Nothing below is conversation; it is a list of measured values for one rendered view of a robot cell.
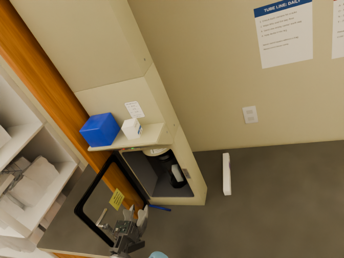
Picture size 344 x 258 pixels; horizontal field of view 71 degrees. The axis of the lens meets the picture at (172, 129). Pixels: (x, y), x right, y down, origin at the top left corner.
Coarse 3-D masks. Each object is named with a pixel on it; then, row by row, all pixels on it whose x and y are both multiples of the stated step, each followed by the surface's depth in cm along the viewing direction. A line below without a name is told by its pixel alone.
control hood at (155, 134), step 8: (120, 128) 101; (144, 128) 94; (152, 128) 92; (160, 128) 90; (120, 136) 96; (144, 136) 90; (152, 136) 88; (160, 136) 88; (168, 136) 94; (112, 144) 94; (120, 144) 92; (128, 144) 90; (136, 144) 89; (144, 144) 87; (152, 144) 86; (160, 144) 88; (168, 144) 94
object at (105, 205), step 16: (96, 176) 102; (112, 176) 110; (96, 192) 101; (112, 192) 109; (128, 192) 119; (96, 208) 100; (112, 208) 109; (128, 208) 119; (96, 224) 100; (112, 224) 108; (112, 240) 108
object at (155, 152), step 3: (144, 150) 113; (147, 150) 111; (150, 150) 110; (153, 150) 109; (156, 150) 109; (159, 150) 109; (162, 150) 109; (165, 150) 109; (144, 153) 114; (147, 153) 112; (150, 153) 110; (153, 153) 110; (156, 153) 109; (159, 153) 109; (162, 153) 109
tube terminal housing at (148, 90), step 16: (128, 80) 84; (144, 80) 83; (160, 80) 93; (80, 96) 95; (96, 96) 93; (112, 96) 91; (128, 96) 89; (144, 96) 87; (160, 96) 92; (96, 112) 98; (112, 112) 96; (144, 112) 92; (160, 112) 90; (176, 128) 102; (176, 144) 100; (192, 160) 116; (192, 176) 114
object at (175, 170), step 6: (174, 156) 119; (168, 162) 119; (174, 162) 121; (168, 168) 121; (174, 168) 122; (180, 168) 126; (168, 174) 124; (174, 174) 124; (180, 174) 126; (174, 180) 127; (180, 180) 127
